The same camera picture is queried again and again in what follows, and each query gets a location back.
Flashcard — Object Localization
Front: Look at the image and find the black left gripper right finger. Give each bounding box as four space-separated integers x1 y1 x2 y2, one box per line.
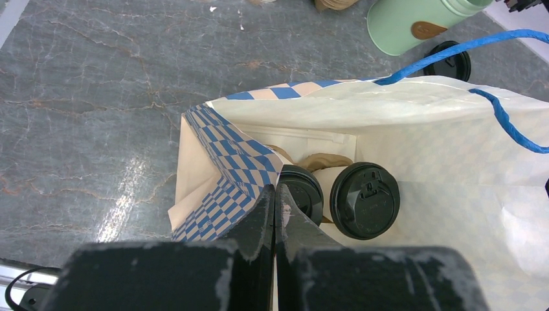
274 185 488 310

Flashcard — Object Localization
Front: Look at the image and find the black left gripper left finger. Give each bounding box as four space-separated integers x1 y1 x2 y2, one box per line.
43 185 275 310

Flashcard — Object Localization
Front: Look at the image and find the black plastic cup lid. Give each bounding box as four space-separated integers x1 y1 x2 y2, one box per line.
279 165 324 225

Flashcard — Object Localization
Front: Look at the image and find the brown cup carrier tray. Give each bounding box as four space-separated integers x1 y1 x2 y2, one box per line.
267 144 353 172

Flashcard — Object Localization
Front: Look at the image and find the checkered paper takeout bag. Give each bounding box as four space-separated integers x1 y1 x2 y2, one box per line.
167 29 549 311

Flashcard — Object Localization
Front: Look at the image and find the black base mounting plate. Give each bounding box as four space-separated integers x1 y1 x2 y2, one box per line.
4 267 61 311

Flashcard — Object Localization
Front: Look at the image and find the black spare cup lid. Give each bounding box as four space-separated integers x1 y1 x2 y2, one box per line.
423 51 472 82

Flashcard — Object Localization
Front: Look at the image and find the green straw holder cup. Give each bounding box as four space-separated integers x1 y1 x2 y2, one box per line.
366 0 492 56

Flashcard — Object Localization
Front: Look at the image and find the brown cardboard cup carrier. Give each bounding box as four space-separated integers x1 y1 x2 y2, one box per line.
314 0 359 12

